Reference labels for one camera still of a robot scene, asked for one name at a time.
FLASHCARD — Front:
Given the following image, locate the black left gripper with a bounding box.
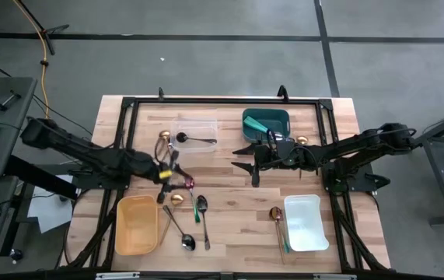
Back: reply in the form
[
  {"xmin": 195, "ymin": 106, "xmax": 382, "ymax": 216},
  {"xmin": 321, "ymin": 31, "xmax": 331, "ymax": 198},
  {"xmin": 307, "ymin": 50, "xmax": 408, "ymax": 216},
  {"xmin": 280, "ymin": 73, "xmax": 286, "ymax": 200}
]
[{"xmin": 149, "ymin": 150, "xmax": 194, "ymax": 204}]

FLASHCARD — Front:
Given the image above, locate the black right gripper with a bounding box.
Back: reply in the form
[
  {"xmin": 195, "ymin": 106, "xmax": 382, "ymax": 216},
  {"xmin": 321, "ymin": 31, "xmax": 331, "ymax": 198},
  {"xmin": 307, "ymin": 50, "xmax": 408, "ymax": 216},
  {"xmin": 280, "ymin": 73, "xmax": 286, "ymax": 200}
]
[{"xmin": 231, "ymin": 140, "xmax": 299, "ymax": 187}]

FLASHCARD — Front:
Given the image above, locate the dark teal plastic bin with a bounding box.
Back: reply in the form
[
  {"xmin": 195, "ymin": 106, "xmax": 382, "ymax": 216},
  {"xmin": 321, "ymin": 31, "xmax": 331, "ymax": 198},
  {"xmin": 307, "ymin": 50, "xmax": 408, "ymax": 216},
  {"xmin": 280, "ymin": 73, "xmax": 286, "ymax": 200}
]
[{"xmin": 241, "ymin": 107, "xmax": 291, "ymax": 144}]

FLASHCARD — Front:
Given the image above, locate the clear plastic bin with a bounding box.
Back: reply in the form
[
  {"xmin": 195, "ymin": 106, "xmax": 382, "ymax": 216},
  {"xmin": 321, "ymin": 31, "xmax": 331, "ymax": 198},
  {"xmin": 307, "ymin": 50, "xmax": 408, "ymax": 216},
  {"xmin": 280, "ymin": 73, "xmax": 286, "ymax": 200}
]
[{"xmin": 170, "ymin": 116, "xmax": 219, "ymax": 153}]

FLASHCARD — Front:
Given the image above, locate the orange plastic bin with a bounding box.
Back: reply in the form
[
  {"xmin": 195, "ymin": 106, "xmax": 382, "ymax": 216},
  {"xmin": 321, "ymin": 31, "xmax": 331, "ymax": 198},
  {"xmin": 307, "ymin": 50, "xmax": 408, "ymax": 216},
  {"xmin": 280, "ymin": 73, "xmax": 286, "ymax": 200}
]
[{"xmin": 114, "ymin": 194, "xmax": 160, "ymax": 257}]

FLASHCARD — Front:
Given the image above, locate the white plastic bin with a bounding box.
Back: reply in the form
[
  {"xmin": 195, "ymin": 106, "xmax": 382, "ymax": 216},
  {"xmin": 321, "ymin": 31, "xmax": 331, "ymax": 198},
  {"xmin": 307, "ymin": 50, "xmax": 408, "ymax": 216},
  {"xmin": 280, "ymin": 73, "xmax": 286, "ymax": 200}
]
[{"xmin": 283, "ymin": 194, "xmax": 330, "ymax": 253}]

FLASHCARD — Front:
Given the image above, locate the white paper sheet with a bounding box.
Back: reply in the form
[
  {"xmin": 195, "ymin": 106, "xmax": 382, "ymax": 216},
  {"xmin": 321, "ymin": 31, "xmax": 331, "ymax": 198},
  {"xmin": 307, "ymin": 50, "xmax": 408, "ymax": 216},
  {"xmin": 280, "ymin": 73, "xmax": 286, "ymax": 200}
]
[{"xmin": 26, "ymin": 173, "xmax": 75, "ymax": 234}]

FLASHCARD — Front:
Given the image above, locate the black diagonal beam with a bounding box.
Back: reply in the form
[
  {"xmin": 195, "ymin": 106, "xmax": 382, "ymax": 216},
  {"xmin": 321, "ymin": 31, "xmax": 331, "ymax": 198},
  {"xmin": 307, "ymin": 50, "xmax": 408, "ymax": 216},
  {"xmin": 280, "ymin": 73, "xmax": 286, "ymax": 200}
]
[{"xmin": 2, "ymin": 154, "xmax": 81, "ymax": 201}]

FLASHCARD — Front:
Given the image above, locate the black tripod stand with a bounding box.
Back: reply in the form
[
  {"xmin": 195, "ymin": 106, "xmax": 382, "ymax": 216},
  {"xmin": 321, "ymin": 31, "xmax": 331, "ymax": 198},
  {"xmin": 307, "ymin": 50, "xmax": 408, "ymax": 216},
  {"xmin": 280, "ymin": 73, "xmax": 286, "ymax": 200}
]
[{"xmin": 11, "ymin": 0, "xmax": 70, "ymax": 56}]

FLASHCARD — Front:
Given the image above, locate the black aluminium table frame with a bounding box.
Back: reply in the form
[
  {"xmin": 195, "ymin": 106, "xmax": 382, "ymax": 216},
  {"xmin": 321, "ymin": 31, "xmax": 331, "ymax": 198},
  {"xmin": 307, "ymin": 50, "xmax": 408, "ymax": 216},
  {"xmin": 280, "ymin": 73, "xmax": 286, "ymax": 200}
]
[{"xmin": 60, "ymin": 95, "xmax": 393, "ymax": 280}]

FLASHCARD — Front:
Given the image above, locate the silver bracket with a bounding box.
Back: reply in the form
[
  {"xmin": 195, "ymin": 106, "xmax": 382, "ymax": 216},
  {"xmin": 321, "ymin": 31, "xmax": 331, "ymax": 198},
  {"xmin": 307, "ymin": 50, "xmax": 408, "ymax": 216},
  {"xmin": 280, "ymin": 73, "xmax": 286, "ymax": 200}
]
[
  {"xmin": 313, "ymin": 273, "xmax": 358, "ymax": 280},
  {"xmin": 95, "ymin": 271, "xmax": 141, "ymax": 280}
]

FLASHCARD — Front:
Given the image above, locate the yellow power cable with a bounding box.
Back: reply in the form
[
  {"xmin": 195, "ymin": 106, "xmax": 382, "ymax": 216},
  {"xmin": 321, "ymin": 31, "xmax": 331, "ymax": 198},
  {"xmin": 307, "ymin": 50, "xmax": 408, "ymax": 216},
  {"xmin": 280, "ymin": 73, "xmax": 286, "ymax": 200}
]
[{"xmin": 11, "ymin": 0, "xmax": 51, "ymax": 120}]

